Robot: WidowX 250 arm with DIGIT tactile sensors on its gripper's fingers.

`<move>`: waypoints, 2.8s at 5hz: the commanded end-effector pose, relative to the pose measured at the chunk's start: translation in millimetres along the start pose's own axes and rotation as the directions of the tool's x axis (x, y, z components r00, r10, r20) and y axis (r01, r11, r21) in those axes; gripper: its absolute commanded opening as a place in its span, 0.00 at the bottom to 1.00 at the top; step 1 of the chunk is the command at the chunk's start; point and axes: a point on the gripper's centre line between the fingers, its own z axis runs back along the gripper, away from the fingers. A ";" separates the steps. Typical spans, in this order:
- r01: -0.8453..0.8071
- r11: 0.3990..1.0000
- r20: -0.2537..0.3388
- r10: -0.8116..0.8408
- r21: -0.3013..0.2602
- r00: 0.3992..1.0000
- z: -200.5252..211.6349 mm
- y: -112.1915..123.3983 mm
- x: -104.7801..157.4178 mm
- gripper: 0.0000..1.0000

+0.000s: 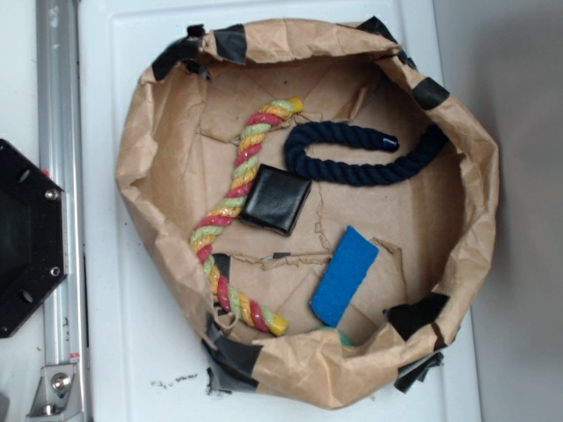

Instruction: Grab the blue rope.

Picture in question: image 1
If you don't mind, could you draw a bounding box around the aluminium extrusion rail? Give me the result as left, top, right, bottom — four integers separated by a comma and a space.
35, 0, 89, 366

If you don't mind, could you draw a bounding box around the navy blue rope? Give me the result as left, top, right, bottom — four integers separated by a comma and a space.
283, 121, 450, 188

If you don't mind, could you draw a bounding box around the black square leather pad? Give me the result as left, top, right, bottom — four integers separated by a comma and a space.
239, 164, 311, 236

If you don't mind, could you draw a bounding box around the metal corner bracket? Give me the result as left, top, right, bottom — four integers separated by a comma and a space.
26, 363, 86, 422

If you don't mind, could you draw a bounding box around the blue rectangular sponge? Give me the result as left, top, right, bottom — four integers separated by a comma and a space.
310, 226, 379, 327

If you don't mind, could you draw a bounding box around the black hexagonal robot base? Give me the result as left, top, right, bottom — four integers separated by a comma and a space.
1, 139, 67, 338

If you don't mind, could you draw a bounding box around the multicolour twisted rope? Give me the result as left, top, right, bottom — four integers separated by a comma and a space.
189, 97, 305, 338

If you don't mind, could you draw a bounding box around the green ball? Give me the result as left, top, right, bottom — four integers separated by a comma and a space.
316, 326, 354, 346

